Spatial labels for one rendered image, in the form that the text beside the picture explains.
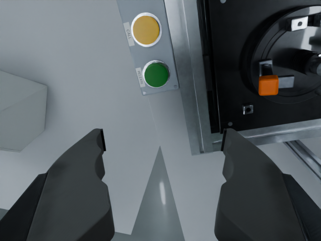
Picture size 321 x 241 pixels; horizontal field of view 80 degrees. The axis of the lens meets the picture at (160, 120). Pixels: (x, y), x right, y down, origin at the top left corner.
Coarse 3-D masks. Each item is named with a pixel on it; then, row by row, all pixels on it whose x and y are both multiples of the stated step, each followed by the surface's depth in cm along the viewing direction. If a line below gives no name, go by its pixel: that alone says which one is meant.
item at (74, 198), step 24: (96, 144) 11; (72, 168) 9; (96, 168) 10; (48, 192) 8; (72, 192) 8; (96, 192) 8; (48, 216) 7; (72, 216) 7; (96, 216) 7; (48, 240) 6; (72, 240) 6; (96, 240) 7
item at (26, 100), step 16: (0, 80) 41; (16, 80) 43; (0, 96) 36; (16, 96) 38; (32, 96) 41; (0, 112) 33; (16, 112) 37; (32, 112) 43; (0, 128) 34; (16, 128) 39; (32, 128) 45; (0, 144) 36; (16, 144) 41
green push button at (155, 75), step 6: (150, 66) 31; (156, 66) 31; (162, 66) 32; (150, 72) 32; (156, 72) 32; (162, 72) 32; (150, 78) 32; (156, 78) 32; (162, 78) 32; (150, 84) 33; (156, 84) 33; (162, 84) 33
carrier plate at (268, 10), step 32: (224, 0) 27; (256, 0) 27; (288, 0) 27; (320, 0) 26; (224, 32) 29; (256, 32) 29; (224, 64) 31; (224, 96) 33; (256, 96) 33; (320, 96) 33; (224, 128) 36; (256, 128) 36
